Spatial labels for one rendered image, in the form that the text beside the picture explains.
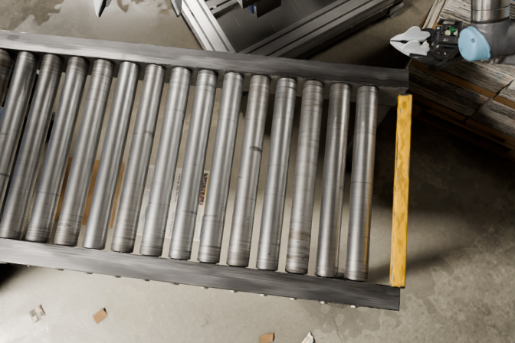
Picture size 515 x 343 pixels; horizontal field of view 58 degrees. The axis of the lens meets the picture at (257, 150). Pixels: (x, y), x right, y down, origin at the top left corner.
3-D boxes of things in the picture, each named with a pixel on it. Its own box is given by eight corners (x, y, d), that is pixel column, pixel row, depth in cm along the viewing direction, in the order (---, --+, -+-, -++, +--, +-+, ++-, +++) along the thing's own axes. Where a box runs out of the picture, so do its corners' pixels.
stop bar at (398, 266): (411, 96, 109) (414, 93, 107) (404, 289, 98) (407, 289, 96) (397, 96, 109) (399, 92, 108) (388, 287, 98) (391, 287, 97)
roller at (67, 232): (119, 64, 119) (112, 55, 114) (79, 252, 107) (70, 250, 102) (100, 62, 119) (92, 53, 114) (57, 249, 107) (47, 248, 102)
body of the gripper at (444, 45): (437, 17, 110) (489, 21, 110) (425, 34, 119) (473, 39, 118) (436, 46, 108) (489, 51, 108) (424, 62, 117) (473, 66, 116)
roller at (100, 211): (143, 66, 118) (138, 58, 114) (106, 255, 107) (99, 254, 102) (124, 65, 119) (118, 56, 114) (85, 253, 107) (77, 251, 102)
